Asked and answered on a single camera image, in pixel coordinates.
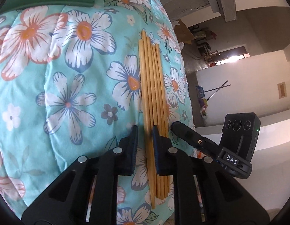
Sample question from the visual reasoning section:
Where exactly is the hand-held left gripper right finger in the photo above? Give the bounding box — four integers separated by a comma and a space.
152, 125, 270, 225

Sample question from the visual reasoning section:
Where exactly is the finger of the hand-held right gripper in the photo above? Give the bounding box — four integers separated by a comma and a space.
170, 121, 222, 155

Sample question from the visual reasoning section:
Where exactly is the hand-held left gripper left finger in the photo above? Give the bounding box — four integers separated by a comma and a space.
21, 125, 139, 225

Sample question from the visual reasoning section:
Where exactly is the bundle of wooden chopsticks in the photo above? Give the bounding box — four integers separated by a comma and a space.
141, 29, 172, 200

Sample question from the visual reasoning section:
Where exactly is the wooden chopstick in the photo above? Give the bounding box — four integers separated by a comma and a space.
138, 39, 157, 209

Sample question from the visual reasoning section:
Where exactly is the blue dustpan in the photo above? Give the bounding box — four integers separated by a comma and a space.
195, 86, 206, 98

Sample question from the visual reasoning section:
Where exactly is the wooden chair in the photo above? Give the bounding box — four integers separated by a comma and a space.
205, 49, 221, 63

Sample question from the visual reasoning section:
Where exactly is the pile of household boxes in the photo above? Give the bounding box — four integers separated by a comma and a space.
191, 25, 217, 52

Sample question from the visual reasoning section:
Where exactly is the floral blanket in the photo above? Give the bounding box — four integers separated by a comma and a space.
0, 0, 195, 225

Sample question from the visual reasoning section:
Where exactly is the cardboard box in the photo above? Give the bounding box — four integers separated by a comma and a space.
174, 19, 196, 44

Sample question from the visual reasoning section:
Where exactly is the metal broom handle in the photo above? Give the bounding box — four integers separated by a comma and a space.
207, 82, 231, 99
204, 80, 229, 92

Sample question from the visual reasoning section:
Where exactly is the brown wall hatch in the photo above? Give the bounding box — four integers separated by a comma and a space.
277, 82, 287, 99

